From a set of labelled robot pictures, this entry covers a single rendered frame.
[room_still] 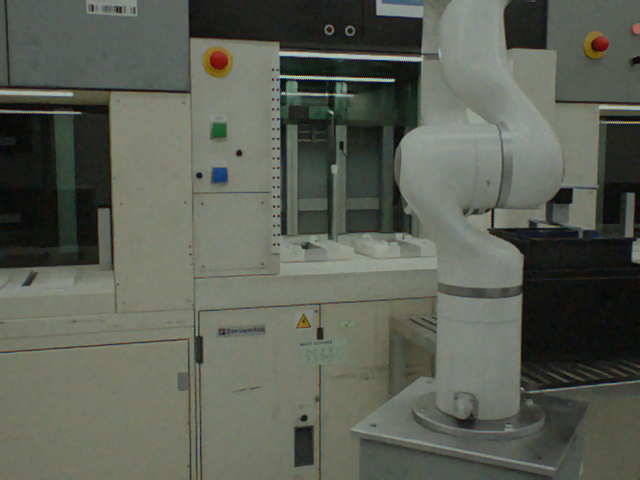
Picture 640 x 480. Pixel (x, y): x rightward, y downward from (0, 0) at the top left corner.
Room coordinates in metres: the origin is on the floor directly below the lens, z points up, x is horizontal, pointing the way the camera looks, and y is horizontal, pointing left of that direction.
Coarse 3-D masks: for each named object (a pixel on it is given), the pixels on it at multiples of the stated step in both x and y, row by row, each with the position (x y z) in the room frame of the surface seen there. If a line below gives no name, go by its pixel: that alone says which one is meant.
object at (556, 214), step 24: (552, 216) 1.45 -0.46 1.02; (528, 240) 1.36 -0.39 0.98; (552, 240) 1.34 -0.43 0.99; (576, 240) 1.35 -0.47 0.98; (600, 240) 1.35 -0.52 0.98; (624, 240) 1.36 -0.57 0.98; (528, 264) 1.35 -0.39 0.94; (552, 264) 1.35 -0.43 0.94; (576, 264) 1.36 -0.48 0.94; (600, 264) 1.37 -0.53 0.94; (624, 264) 1.37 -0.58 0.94
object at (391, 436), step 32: (416, 384) 1.18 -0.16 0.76; (384, 416) 1.03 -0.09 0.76; (544, 416) 1.03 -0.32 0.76; (576, 416) 1.03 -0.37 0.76; (384, 448) 0.96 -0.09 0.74; (416, 448) 0.93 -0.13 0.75; (448, 448) 0.91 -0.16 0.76; (480, 448) 0.91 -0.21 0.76; (512, 448) 0.91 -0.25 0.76; (544, 448) 0.91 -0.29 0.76; (576, 448) 1.02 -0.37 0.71
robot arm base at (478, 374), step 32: (448, 320) 1.00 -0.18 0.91; (480, 320) 0.98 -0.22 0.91; (512, 320) 0.99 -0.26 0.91; (448, 352) 1.00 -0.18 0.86; (480, 352) 0.98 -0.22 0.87; (512, 352) 0.99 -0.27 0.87; (448, 384) 1.00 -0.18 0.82; (480, 384) 0.98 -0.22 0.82; (512, 384) 0.99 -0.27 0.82; (416, 416) 1.01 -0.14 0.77; (448, 416) 1.00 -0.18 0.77; (480, 416) 0.98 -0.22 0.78; (512, 416) 0.99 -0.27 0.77
